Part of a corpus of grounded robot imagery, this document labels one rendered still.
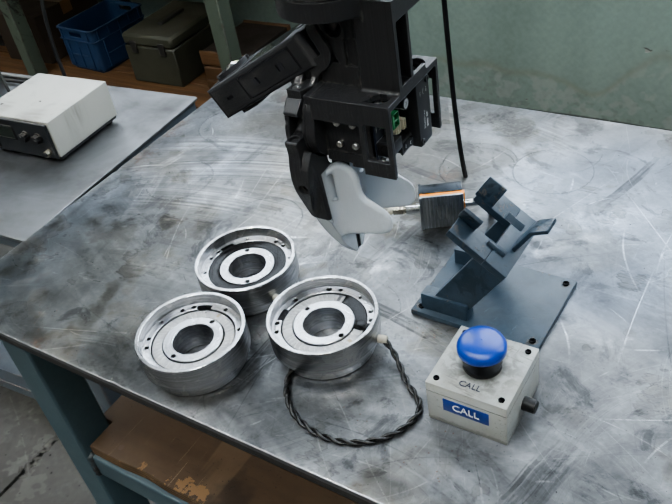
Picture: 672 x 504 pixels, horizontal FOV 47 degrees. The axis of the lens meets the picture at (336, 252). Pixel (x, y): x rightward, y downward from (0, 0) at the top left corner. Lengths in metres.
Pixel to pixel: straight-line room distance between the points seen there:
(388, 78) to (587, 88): 1.91
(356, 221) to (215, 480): 0.51
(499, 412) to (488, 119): 0.52
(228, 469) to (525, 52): 1.69
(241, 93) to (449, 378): 0.28
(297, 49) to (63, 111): 0.94
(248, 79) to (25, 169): 0.94
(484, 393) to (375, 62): 0.28
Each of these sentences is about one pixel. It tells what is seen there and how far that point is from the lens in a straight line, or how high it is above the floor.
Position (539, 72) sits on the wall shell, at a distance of 2.40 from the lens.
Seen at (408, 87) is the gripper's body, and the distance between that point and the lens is 0.50.
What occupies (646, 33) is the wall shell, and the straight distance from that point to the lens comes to 2.26.
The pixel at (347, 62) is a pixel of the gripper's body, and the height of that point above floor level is 1.11.
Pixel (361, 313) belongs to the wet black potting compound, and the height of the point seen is 0.83.
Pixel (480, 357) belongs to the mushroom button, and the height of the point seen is 0.87.
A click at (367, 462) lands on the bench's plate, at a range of 0.65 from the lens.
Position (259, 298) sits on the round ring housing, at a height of 0.83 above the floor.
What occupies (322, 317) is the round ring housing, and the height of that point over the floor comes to 0.82.
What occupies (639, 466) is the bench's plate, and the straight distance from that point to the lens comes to 0.66.
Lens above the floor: 1.33
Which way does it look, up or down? 38 degrees down
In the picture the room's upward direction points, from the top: 11 degrees counter-clockwise
